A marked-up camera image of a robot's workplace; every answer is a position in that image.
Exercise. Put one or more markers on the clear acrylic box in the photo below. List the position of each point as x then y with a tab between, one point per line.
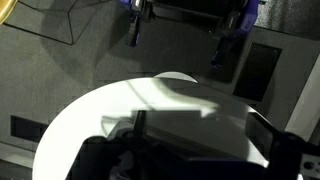
63	23

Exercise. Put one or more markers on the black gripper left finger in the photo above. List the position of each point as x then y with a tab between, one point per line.
100	160

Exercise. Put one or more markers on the gold rounded object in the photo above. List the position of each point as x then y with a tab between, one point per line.
6	8

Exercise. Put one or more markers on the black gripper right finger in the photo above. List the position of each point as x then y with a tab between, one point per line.
286	156

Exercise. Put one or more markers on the large dark rectangular panel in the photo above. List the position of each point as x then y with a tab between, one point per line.
256	71

